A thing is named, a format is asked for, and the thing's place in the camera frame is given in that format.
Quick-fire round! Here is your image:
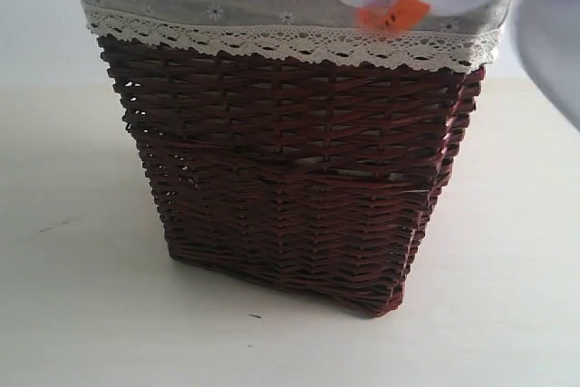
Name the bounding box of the dark brown wicker basket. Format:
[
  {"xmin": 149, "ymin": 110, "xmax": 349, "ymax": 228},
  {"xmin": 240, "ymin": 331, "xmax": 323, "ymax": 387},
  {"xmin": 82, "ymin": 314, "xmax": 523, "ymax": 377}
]
[{"xmin": 98, "ymin": 36, "xmax": 485, "ymax": 317}]

